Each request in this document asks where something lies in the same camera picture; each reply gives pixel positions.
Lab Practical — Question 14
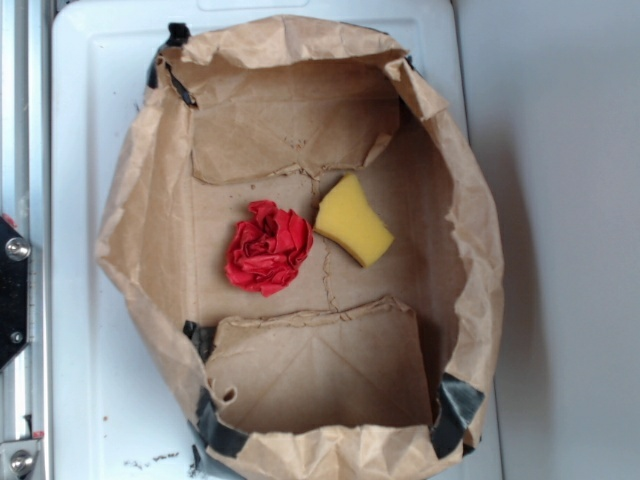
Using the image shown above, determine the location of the brown paper bag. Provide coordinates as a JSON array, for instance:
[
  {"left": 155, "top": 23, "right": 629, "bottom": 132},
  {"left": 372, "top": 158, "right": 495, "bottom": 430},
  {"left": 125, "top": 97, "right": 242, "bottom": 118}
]
[{"left": 96, "top": 15, "right": 504, "bottom": 479}]

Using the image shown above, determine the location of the yellow sponge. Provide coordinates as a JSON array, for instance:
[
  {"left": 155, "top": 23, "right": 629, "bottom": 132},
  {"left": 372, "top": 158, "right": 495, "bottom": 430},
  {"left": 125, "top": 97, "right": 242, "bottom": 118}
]
[{"left": 314, "top": 173, "right": 394, "bottom": 268}]

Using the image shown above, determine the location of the black mounting plate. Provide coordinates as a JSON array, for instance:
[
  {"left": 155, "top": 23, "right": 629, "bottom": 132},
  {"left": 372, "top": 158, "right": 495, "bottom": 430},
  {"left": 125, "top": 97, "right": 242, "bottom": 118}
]
[{"left": 0, "top": 215, "right": 32, "bottom": 372}]

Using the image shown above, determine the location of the aluminium frame rail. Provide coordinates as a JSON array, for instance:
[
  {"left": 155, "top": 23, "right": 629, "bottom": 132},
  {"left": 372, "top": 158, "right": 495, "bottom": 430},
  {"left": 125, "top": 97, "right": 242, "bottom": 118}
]
[{"left": 1, "top": 1, "right": 55, "bottom": 479}]

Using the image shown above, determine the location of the red paper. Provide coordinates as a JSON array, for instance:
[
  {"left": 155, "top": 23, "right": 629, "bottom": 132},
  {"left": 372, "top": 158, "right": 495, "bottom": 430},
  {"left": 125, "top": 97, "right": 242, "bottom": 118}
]
[{"left": 224, "top": 200, "right": 313, "bottom": 297}]

